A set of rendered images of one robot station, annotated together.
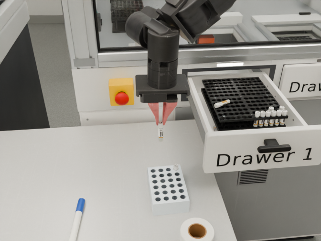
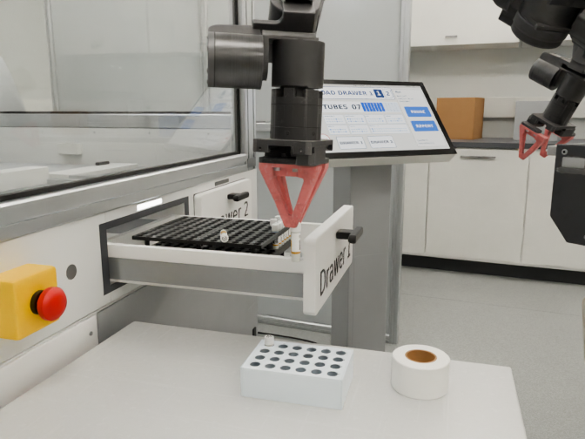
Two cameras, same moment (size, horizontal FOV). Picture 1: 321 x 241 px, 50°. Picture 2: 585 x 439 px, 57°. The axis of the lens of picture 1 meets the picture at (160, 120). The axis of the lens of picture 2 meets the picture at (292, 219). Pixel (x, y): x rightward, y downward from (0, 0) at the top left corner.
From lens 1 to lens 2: 0.73 m
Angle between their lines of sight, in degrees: 65
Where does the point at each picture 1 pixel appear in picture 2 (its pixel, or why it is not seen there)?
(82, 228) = not seen: outside the picture
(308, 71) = (217, 199)
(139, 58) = (33, 214)
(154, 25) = (279, 37)
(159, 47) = (319, 60)
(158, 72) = (317, 107)
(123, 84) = (37, 272)
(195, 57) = (110, 198)
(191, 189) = not seen: hidden behind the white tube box
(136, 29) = (252, 48)
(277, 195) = not seen: hidden behind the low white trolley
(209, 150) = (317, 266)
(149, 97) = (318, 153)
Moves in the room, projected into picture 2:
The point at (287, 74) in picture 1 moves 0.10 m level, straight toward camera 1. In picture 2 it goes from (204, 206) to (234, 212)
